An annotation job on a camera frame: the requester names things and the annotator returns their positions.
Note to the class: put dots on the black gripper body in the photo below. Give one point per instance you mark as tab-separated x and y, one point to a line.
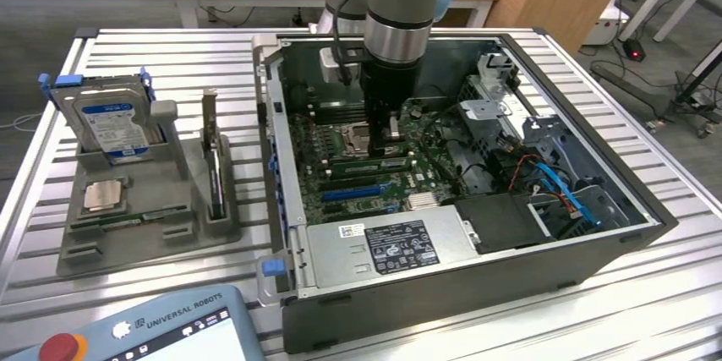
391	82

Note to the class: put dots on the green RAM stick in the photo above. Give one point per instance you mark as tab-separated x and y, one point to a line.
122	219
366	168

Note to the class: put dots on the RAM slot with white latches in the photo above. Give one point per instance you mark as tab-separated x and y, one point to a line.
338	116
338	107
326	173
327	162

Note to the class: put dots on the metal CPU socket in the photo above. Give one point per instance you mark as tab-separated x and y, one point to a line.
353	139

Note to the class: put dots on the green motherboard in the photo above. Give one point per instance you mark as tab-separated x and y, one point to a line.
421	137

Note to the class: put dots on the black long expansion slot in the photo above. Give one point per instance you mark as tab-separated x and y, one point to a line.
347	184

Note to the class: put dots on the blue expansion slot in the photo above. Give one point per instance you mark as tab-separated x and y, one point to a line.
350	195

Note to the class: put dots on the silver metal disk bay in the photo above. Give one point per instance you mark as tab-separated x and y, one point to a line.
485	109

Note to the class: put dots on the silver chipset heatsink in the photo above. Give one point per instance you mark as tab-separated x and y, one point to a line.
423	201

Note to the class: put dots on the black graphics card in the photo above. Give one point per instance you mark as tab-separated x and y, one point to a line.
214	175

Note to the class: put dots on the grey power supply unit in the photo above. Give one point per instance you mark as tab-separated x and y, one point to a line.
338	259

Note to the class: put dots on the blue case release latch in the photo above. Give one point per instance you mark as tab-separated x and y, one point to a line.
273	269

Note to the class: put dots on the white floor device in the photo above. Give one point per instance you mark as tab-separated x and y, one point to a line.
606	27

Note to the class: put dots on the black floor stand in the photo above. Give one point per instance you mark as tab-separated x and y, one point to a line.
632	86

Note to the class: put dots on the black open PC case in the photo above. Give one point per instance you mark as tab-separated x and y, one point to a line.
451	306

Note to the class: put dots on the black box with red light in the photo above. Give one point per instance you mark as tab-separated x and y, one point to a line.
633	50

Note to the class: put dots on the hard disk in blue caddy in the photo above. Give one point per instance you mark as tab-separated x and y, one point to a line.
107	124

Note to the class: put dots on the grey parts rack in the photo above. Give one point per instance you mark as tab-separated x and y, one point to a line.
141	247

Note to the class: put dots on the silver CPU chip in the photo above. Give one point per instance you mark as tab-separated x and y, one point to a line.
103	196

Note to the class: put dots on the grey blue teach pendant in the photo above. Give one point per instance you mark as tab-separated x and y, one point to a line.
170	310

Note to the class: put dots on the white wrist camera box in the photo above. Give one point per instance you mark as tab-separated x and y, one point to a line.
330	63

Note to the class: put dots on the silver drive bracket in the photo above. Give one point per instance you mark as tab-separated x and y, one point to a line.
497	65

